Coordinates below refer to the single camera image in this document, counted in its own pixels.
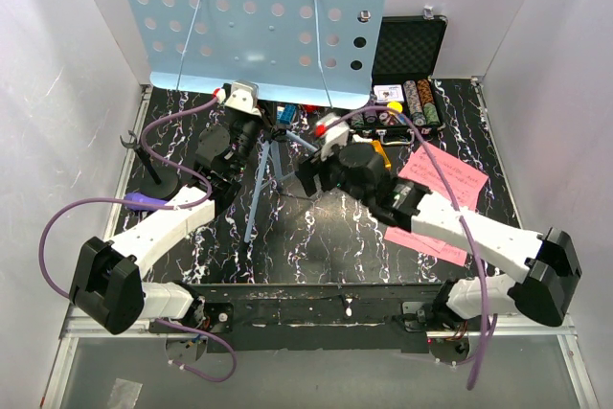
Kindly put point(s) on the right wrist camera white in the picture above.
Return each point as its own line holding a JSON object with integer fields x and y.
{"x": 330, "y": 136}

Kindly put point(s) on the yellow round chip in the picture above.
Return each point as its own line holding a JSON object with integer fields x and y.
{"x": 395, "y": 106}

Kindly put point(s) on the purple toy microphone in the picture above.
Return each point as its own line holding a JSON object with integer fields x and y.
{"x": 138, "y": 202}

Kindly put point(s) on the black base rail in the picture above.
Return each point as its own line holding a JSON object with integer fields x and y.
{"x": 310, "y": 317}

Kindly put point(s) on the pink sheet music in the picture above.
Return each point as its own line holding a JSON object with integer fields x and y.
{"x": 428, "y": 246}
{"x": 465, "y": 181}

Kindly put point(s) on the black microphone stand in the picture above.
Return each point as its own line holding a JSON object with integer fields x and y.
{"x": 160, "y": 182}

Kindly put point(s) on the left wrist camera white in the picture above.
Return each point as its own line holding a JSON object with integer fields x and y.
{"x": 243, "y": 97}

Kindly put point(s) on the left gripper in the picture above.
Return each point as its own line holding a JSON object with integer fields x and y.
{"x": 259, "y": 120}

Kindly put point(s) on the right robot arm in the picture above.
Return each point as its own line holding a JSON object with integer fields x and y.
{"x": 539, "y": 274}

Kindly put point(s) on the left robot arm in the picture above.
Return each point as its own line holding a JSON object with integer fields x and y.
{"x": 108, "y": 284}

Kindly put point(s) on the black poker chip case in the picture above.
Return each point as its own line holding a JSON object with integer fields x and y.
{"x": 407, "y": 51}

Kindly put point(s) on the blue toy brick block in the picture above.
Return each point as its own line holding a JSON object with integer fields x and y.
{"x": 285, "y": 113}

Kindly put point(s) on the white card deck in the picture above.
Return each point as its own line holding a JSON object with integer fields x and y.
{"x": 388, "y": 93}

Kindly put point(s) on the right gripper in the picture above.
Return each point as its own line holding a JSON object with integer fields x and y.
{"x": 307, "y": 170}

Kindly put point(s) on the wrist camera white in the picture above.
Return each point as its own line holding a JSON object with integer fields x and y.
{"x": 330, "y": 136}
{"x": 243, "y": 97}

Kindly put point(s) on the light blue music stand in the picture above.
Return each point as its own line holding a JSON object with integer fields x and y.
{"x": 318, "y": 52}

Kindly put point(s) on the yellow toy bin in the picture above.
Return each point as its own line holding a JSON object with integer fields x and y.
{"x": 378, "y": 147}

